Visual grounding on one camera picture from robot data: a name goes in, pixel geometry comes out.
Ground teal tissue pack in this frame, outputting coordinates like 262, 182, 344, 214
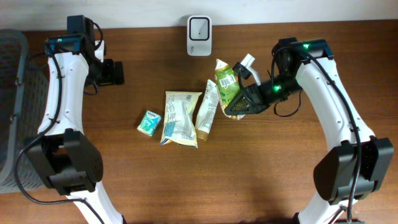
137, 110, 162, 136

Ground green snack pouch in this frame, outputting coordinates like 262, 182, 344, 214
215, 59, 244, 120

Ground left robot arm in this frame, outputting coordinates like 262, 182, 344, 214
21, 15, 125, 223

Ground left black cable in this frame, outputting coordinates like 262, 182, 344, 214
14, 21, 106, 224

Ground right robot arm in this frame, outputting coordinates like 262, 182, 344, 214
225, 37, 394, 223

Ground white tube gold cap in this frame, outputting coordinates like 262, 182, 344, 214
195, 80, 219, 141

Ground white barcode scanner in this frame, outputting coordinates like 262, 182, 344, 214
187, 16, 213, 57

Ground yellow white snack bag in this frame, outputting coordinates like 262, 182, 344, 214
159, 91, 201, 148

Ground grey plastic mesh basket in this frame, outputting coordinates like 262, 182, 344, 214
1, 29, 49, 194

